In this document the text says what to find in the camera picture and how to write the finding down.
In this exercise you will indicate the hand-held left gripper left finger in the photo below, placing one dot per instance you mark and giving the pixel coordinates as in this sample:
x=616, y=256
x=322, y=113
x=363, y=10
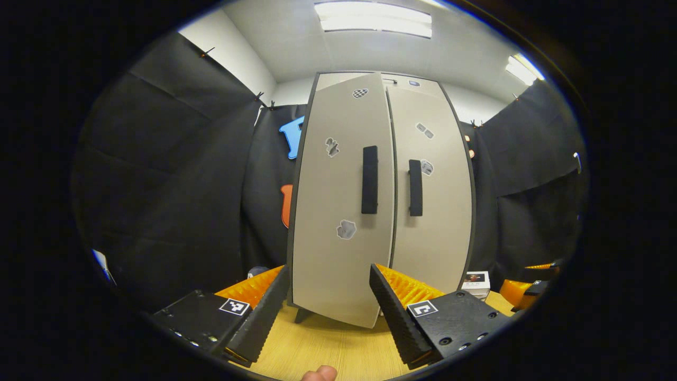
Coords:
x=259, y=328

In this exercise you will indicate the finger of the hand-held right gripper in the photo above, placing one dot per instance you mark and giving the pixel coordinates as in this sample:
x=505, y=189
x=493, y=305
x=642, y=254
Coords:
x=545, y=272
x=537, y=290

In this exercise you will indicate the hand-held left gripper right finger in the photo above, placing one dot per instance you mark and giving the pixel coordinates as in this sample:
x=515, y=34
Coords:
x=402, y=328

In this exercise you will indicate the white shoe cabinet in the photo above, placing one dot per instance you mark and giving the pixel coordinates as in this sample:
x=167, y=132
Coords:
x=344, y=78

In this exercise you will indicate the white plush toy orange feet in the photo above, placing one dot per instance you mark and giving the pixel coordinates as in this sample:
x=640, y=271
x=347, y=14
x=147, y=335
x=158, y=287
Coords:
x=257, y=271

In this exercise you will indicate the small white printed box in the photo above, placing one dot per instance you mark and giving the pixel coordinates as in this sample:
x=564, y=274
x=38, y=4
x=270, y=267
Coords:
x=475, y=286

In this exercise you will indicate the black backdrop cloth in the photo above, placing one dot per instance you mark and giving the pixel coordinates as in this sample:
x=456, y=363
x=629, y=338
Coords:
x=174, y=185

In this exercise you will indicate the small ceiling light panel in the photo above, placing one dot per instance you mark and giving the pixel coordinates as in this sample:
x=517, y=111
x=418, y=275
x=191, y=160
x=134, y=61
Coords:
x=523, y=69

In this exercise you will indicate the long ceiling light panel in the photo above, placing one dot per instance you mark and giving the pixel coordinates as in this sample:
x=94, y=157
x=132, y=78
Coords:
x=373, y=18

